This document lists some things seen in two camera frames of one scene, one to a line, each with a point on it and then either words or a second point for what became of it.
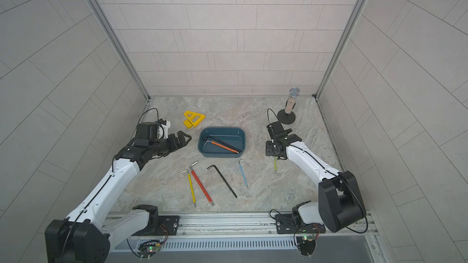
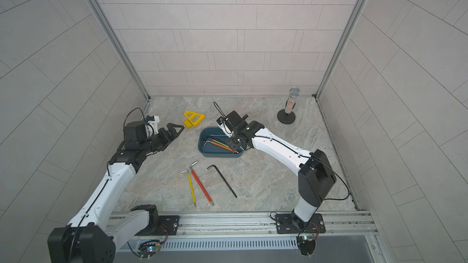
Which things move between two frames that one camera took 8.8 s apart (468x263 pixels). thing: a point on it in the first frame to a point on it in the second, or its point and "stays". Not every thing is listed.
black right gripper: [269, 150] to [231, 143]
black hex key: [223, 179] stays
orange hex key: [220, 145] stays
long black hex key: [221, 141] stays
